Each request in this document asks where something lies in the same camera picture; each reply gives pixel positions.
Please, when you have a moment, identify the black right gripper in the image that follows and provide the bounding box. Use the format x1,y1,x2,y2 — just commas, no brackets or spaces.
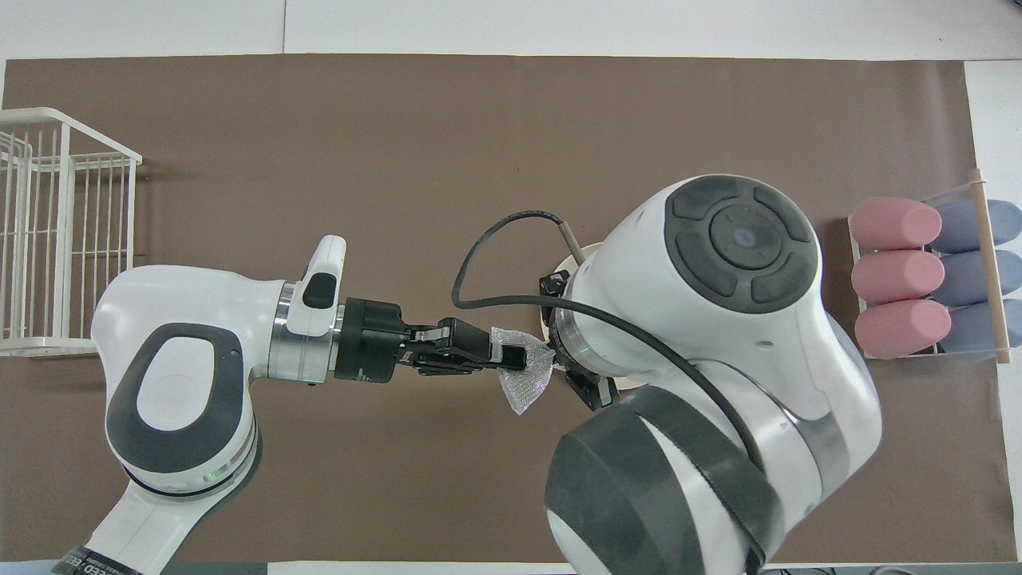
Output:
487,269,620,413

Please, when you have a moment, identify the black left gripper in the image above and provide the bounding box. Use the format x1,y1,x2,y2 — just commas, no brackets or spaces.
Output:
333,297,493,385

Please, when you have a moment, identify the silver mesh sponge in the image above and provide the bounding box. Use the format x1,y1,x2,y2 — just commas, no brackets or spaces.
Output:
488,325,557,417

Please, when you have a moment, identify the cream round plate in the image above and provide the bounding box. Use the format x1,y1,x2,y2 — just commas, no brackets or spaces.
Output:
543,242,641,393

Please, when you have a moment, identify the brown table mat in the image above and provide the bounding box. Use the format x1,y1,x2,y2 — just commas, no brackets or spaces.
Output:
0,54,1019,564

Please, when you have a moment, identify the pink cup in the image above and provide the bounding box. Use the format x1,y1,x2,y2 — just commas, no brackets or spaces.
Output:
849,196,944,251
851,250,946,305
854,298,953,361

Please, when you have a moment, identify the clear acrylic cup rack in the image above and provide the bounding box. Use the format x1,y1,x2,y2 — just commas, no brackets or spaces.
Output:
847,180,1015,365

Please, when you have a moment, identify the blue cup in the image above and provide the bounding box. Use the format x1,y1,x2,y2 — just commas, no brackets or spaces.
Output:
936,299,1022,365
930,199,1022,255
930,249,1022,307

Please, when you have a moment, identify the wooden dowel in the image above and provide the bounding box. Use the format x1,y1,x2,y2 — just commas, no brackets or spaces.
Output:
969,168,1012,367

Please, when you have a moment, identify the white wire basket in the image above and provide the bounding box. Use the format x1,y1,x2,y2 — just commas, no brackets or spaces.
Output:
0,107,143,357

